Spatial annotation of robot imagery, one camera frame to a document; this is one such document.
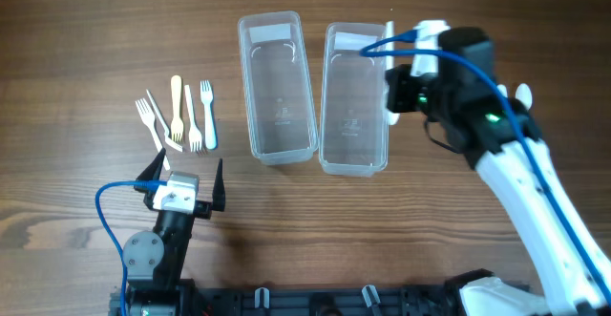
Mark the white fork far left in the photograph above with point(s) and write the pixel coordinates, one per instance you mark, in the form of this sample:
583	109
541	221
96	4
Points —
148	118

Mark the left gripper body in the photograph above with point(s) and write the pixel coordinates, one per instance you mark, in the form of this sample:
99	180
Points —
203	210

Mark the yellow plastic fork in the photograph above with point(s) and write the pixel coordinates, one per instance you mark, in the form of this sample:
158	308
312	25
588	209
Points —
177	126

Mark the right clear plastic container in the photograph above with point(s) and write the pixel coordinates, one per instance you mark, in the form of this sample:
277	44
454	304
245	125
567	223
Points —
354	130

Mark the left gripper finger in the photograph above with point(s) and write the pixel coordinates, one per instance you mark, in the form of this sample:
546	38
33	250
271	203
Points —
218	193
148	180

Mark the clear plastic container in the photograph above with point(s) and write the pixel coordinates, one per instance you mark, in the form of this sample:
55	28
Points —
354	130
277	88

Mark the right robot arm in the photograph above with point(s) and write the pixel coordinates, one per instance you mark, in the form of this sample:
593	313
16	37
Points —
451	81

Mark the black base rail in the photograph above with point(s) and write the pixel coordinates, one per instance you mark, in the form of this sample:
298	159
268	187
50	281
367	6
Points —
430	300

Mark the white spoon wide handle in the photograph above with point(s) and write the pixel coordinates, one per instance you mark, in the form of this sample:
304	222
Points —
503	90

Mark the white fork bluish handle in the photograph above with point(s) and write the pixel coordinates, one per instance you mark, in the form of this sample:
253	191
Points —
207	98

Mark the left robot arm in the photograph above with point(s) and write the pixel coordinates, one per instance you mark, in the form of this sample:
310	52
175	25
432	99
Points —
153	260

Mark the thin white fork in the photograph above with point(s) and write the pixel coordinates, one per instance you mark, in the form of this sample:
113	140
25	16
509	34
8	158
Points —
165	127

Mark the white fork slim handle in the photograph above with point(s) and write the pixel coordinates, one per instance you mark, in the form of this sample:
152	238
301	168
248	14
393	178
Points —
194	134

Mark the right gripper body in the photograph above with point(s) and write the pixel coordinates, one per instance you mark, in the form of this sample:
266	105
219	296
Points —
410	93

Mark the left clear plastic container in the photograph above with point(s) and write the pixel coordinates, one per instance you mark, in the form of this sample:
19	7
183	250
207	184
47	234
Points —
277	88

